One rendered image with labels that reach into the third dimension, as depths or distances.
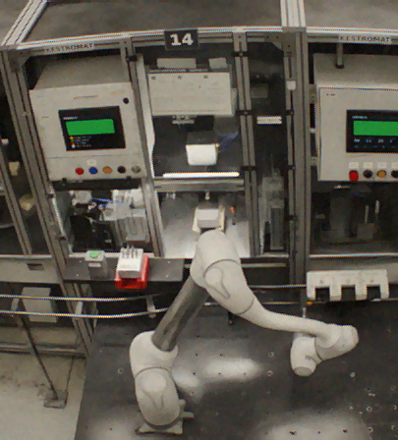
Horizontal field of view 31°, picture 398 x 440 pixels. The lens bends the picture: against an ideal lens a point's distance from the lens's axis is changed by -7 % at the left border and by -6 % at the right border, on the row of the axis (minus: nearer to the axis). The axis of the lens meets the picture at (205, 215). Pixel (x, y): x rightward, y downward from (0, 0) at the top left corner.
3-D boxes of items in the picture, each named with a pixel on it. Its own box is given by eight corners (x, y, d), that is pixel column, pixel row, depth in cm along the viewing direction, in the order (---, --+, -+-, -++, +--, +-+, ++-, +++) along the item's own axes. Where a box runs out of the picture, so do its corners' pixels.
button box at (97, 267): (89, 278, 328) (85, 259, 320) (92, 265, 334) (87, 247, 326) (106, 279, 327) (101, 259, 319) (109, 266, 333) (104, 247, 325)
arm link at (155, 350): (128, 387, 294) (121, 347, 311) (163, 392, 301) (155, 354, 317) (211, 256, 254) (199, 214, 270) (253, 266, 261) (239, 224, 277)
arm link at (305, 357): (298, 354, 300) (326, 343, 295) (298, 383, 289) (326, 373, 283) (286, 340, 295) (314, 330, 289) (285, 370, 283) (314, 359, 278)
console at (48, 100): (48, 185, 306) (27, 95, 275) (63, 143, 327) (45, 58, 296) (145, 182, 301) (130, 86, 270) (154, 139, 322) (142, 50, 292)
